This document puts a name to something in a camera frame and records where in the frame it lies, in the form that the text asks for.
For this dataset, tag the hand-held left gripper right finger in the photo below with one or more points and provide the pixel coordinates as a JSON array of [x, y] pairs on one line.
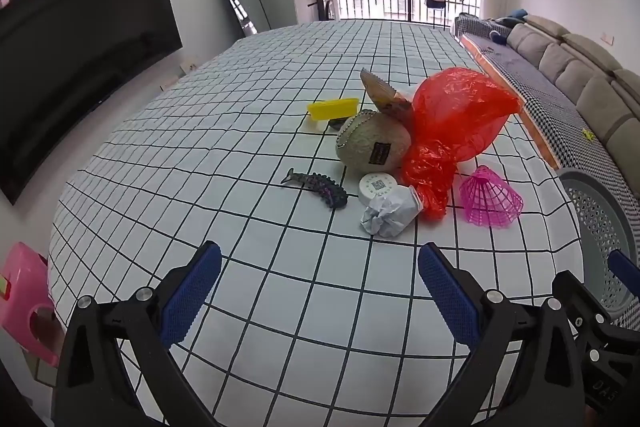
[[447, 294]]

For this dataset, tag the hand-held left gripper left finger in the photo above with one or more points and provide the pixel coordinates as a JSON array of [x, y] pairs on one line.
[[192, 292]]

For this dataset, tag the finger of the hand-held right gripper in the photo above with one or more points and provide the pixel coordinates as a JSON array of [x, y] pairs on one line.
[[625, 267], [575, 297]]

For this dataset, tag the grey perforated plastic basket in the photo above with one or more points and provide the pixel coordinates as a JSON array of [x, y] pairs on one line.
[[595, 217]]

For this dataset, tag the white plastic package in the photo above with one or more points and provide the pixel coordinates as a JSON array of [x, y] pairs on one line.
[[387, 214]]

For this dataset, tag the white round jar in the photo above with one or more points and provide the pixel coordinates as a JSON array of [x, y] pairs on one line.
[[375, 187]]

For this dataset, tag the dark articulated shark toy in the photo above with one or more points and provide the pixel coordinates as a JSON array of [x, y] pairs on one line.
[[320, 187]]

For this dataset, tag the beige plush ball toy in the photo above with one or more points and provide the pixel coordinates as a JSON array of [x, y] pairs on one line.
[[360, 142]]

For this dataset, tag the red plastic bag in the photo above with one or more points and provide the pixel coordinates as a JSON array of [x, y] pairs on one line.
[[450, 117]]

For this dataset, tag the foil snack wrapper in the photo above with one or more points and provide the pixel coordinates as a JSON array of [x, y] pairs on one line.
[[382, 92]]

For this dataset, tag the yellow plastic container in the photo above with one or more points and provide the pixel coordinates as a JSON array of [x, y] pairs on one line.
[[332, 108]]

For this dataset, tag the small yellow toy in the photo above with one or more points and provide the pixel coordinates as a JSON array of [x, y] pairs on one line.
[[587, 134]]

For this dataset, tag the pink plastic stool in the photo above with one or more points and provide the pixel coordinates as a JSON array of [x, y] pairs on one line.
[[25, 277]]

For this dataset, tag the white grid tablecloth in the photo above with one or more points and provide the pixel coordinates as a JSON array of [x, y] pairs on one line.
[[250, 132]]

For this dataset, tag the grey sofa with patterned cover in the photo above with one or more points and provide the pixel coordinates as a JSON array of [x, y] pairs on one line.
[[550, 107]]

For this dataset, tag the dark blue cloth item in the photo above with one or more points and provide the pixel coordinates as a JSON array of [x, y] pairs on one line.
[[497, 37]]

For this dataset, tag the black curved television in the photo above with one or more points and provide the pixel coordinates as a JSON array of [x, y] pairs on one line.
[[75, 57]]

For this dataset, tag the blue plush toy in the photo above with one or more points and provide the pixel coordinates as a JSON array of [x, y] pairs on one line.
[[519, 13]]

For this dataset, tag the washing machine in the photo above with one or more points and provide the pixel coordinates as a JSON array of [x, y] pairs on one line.
[[325, 4]]

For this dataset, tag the white wall socket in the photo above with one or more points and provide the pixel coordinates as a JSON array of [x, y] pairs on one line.
[[187, 66]]

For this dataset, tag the white wall switch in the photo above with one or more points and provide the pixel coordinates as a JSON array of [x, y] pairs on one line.
[[606, 38]]

